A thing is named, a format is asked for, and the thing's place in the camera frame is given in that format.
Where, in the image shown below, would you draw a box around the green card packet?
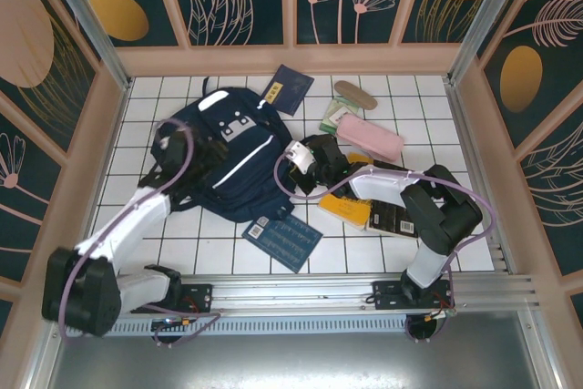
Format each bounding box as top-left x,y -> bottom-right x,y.
318,96 -> 363,135

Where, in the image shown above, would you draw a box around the pink pencil case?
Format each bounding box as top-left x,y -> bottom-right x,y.
335,114 -> 405,163

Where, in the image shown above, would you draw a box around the navy blue backpack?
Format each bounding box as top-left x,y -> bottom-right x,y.
138,77 -> 297,226

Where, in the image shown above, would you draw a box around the thin blue booklet QR codes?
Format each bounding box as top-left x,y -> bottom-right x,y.
240,213 -> 323,274

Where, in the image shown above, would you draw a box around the tan oval case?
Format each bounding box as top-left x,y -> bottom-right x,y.
333,80 -> 378,111

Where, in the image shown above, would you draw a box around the dark navy book yellow label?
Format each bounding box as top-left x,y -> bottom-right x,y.
263,64 -> 315,117

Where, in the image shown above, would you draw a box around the black book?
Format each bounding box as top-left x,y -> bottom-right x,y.
348,154 -> 420,239

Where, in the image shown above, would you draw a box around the grey metal sheet panel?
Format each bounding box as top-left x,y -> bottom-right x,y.
26,333 -> 561,389

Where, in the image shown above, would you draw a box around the aluminium mounting rail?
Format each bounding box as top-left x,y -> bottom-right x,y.
43,272 -> 541,317

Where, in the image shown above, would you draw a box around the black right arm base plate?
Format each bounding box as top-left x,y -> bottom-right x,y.
372,279 -> 456,312

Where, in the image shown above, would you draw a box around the slotted grey cable duct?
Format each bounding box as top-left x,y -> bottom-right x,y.
61,319 -> 538,336

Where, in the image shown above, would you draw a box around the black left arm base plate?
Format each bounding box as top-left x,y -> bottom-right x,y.
130,282 -> 214,315

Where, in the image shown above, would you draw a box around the aluminium side rail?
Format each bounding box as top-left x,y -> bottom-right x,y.
444,78 -> 518,277

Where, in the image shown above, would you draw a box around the aluminium frame post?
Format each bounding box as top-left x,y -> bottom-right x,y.
445,0 -> 546,85
36,0 -> 133,92

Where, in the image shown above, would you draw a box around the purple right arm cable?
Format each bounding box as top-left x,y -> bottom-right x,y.
274,149 -> 497,344

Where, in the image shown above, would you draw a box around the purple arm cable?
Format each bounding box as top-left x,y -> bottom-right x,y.
58,118 -> 222,347
274,149 -> 497,344

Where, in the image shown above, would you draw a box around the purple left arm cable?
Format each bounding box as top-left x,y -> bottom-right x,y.
58,118 -> 222,347

